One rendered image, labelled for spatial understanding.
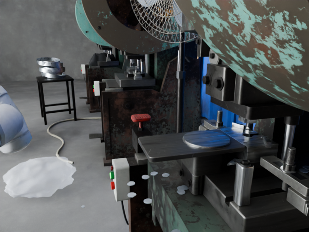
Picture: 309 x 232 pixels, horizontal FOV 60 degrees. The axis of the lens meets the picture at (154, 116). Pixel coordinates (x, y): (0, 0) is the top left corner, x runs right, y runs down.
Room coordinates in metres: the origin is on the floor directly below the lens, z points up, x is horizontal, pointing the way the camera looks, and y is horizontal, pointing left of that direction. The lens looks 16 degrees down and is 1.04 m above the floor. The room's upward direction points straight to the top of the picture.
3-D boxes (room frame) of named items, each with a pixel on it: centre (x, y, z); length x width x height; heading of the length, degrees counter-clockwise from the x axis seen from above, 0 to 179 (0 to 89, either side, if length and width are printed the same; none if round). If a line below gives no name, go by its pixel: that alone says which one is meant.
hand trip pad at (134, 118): (0.96, 0.05, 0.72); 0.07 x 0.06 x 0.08; 106
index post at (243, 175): (0.50, -0.18, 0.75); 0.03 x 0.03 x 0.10; 16
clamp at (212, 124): (0.86, -0.21, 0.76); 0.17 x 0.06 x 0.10; 16
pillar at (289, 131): (0.64, -0.34, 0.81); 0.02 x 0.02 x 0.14
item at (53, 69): (3.41, 1.28, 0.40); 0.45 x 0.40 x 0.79; 28
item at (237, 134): (0.70, -0.26, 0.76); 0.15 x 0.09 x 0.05; 16
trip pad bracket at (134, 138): (0.94, 0.05, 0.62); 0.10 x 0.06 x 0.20; 16
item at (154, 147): (0.65, -0.09, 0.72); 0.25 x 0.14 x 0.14; 106
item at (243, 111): (0.70, -0.26, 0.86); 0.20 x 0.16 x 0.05; 16
